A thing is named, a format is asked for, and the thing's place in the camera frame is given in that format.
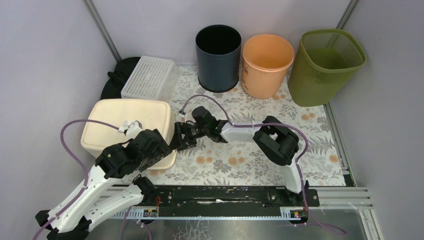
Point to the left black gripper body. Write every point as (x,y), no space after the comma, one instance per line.
(175,141)

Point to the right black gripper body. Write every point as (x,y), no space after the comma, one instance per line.
(194,132)

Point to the cream perforated large basket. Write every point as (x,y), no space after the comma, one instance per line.
(130,116)

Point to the white slotted basket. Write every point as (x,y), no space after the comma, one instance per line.
(152,79)

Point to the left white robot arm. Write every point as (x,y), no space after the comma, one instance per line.
(79,213)

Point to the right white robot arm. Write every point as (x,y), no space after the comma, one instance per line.
(281,143)

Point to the floral patterned table mat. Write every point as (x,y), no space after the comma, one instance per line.
(244,164)

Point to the black cloth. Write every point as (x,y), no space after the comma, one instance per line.
(118,78)

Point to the dark blue round bin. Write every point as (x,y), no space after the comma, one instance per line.
(218,52)

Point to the orange round bin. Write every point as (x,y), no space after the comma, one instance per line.
(266,59)

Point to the green mesh waste bin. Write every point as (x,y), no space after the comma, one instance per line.
(325,61)

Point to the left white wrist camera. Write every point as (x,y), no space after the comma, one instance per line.
(130,128)

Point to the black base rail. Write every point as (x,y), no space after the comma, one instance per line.
(211,202)

